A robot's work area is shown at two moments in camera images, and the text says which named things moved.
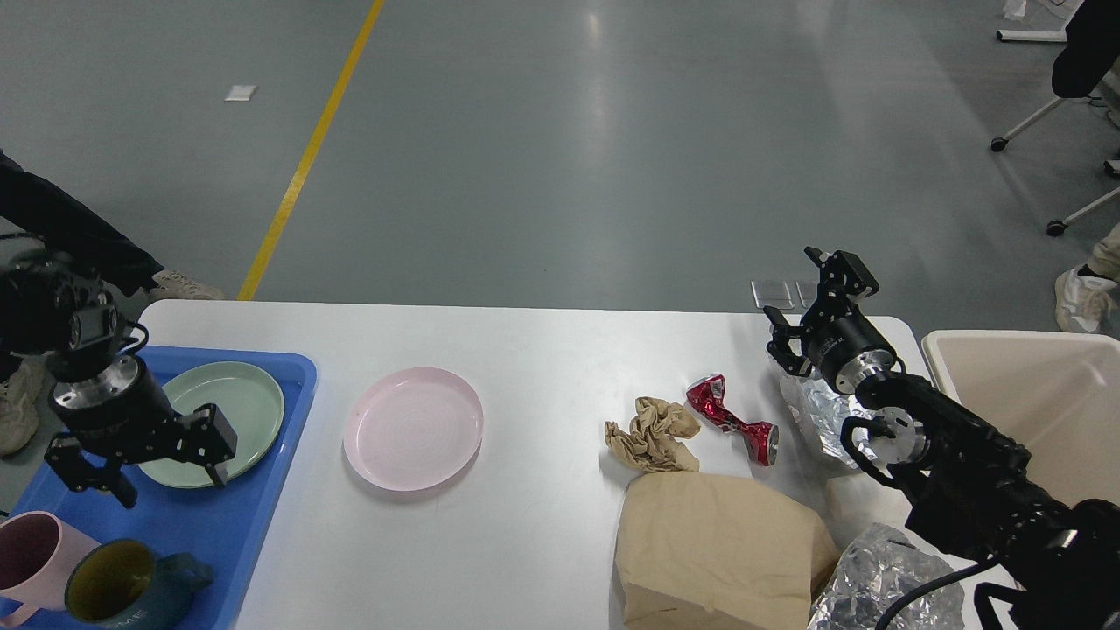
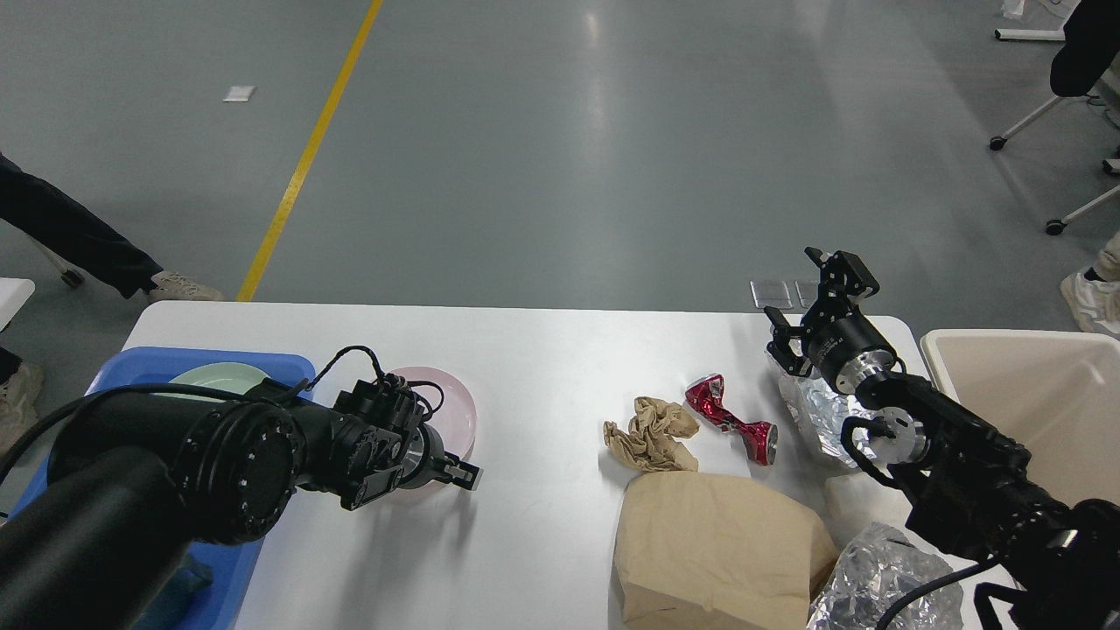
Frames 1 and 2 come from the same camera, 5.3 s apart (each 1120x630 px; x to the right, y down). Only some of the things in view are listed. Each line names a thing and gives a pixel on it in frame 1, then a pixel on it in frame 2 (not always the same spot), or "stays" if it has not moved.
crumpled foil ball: [879, 568] stays
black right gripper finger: [780, 347] stays
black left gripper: [123, 410] to [427, 460]
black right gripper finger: [844, 281] stays
